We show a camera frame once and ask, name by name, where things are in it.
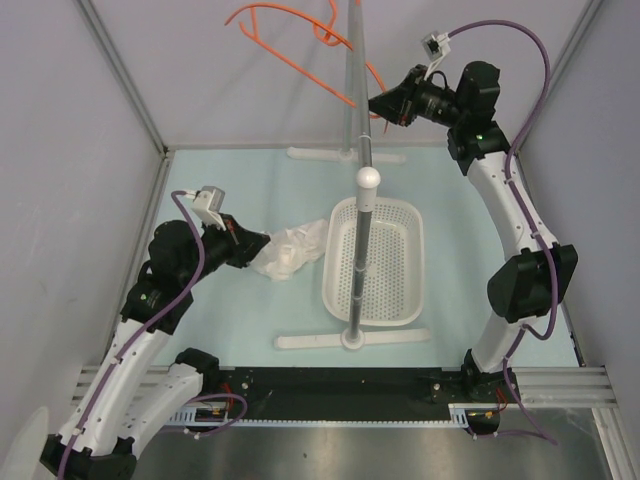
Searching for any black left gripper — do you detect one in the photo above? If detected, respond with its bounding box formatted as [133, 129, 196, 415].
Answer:
[179, 212, 270, 287]

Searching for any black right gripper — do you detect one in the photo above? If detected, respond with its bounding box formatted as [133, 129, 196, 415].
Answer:
[363, 65, 465, 129]

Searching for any white tank top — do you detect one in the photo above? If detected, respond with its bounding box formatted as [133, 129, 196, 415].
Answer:
[250, 219, 329, 281]

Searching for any orange plastic hanger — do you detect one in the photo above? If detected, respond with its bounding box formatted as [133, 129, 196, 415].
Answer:
[224, 1, 356, 111]

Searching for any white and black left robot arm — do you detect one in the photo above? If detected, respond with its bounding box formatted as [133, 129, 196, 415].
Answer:
[40, 215, 270, 479]

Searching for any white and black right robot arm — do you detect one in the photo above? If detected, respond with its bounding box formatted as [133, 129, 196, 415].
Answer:
[368, 61, 578, 401]

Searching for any grey clothes rack with white feet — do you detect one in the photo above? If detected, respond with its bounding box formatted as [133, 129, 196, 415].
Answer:
[275, 1, 431, 350]

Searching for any white perforated plastic basket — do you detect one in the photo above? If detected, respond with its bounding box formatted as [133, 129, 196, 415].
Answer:
[322, 197, 425, 327]

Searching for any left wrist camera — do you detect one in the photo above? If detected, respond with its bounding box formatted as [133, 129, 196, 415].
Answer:
[171, 186, 226, 231]

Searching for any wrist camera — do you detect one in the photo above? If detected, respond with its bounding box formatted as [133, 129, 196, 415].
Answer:
[171, 186, 226, 231]
[421, 31, 451, 76]

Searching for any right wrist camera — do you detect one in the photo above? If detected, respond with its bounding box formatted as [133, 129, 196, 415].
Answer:
[421, 31, 451, 76]

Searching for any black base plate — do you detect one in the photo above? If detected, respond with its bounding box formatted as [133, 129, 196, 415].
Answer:
[212, 367, 517, 422]

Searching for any white slotted cable duct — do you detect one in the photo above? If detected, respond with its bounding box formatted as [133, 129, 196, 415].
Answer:
[164, 402, 501, 429]

